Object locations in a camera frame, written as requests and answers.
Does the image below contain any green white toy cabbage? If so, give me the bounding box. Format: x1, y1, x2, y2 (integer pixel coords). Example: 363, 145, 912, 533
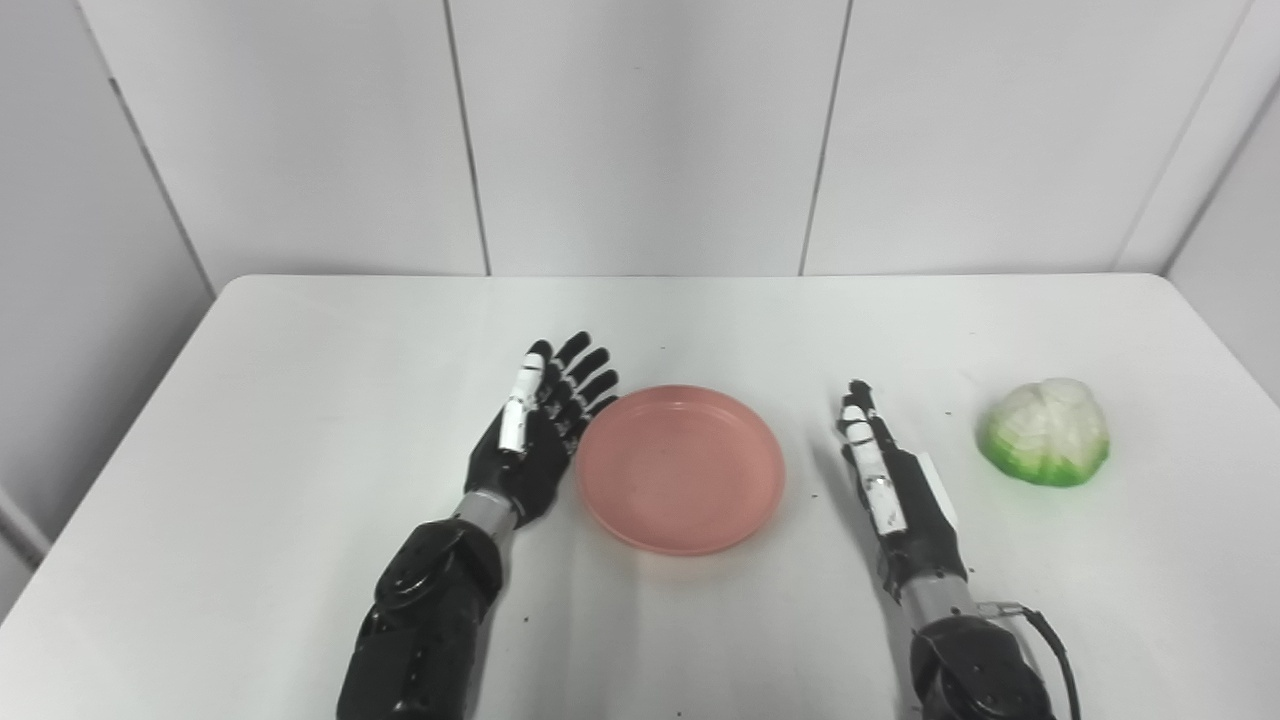
977, 377, 1112, 489

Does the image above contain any pink plastic plate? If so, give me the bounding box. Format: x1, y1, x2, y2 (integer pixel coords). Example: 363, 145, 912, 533
575, 385, 787, 557

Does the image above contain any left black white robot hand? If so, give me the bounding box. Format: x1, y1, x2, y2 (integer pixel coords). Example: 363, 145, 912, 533
464, 331, 621, 529

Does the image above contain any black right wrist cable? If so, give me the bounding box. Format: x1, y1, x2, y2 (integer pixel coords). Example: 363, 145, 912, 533
978, 601, 1083, 720

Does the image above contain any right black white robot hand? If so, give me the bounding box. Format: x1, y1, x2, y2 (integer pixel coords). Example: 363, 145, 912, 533
836, 380, 971, 601

